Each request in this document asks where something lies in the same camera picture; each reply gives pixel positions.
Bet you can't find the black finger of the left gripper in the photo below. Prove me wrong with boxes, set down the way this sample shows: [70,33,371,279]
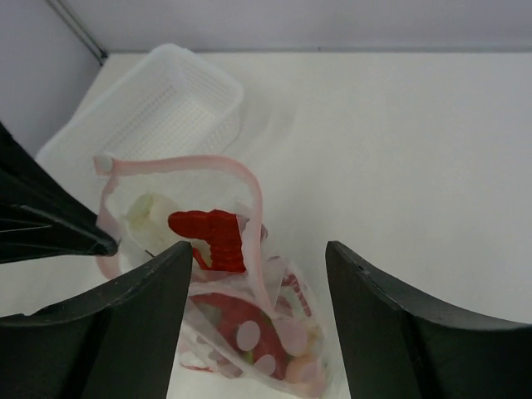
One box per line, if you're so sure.
[1,126,118,264]

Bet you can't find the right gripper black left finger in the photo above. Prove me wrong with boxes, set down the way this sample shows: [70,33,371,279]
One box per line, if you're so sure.
[1,242,192,398]

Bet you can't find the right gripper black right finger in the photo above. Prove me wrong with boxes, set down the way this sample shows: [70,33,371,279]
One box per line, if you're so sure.
[325,241,531,398]

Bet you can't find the fake green leek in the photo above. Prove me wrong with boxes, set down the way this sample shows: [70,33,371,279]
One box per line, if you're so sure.
[126,192,180,255]

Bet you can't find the red fake lobster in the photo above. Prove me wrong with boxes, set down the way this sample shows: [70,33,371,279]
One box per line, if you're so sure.
[168,209,313,382]

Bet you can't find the clear zip top bag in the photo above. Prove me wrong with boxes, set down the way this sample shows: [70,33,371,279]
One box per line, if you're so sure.
[94,155,334,398]

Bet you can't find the translucent white plastic basket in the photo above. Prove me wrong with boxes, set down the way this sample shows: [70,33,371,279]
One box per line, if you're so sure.
[37,44,244,172]

